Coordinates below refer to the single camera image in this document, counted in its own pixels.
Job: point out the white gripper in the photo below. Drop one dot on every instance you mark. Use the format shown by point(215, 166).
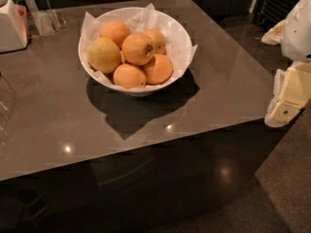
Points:
point(297, 36)

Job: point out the white paper bowl liner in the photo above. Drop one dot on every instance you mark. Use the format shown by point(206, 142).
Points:
point(146, 18)

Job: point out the white ceramic bowl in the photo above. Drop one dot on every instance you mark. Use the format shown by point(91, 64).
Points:
point(176, 29)

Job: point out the dark slatted chair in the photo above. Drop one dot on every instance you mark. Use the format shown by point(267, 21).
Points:
point(268, 12)

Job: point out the centre orange with stem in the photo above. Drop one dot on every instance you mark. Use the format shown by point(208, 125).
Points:
point(137, 48)

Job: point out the yellowish orange left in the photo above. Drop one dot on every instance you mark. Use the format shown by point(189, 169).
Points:
point(103, 55)

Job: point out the clear acrylic stand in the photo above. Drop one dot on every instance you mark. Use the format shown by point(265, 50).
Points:
point(46, 21)

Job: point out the white appliance with red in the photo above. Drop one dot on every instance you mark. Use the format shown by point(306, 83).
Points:
point(13, 26)

